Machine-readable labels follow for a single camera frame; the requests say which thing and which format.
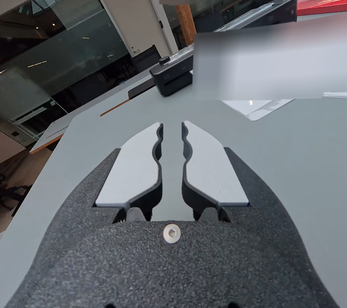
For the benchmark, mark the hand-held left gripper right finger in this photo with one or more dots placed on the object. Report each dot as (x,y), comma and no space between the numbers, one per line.
(211,169)

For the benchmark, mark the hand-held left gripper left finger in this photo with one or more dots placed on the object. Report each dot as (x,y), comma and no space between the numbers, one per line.
(132,166)

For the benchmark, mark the white printed laminated sheet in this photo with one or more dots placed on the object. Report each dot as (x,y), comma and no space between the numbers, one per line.
(257,108)

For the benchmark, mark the black paper trimmer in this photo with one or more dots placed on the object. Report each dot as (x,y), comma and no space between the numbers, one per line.
(173,80)

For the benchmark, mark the white desk with wooden edge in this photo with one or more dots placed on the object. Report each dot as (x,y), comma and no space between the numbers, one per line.
(89,112)

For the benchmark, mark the black office chair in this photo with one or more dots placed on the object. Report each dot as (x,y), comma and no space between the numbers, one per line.
(145,58)

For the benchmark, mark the wooden pillar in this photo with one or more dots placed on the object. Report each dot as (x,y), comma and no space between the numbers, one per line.
(185,23)

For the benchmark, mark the white door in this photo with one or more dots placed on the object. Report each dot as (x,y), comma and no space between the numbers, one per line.
(122,6)

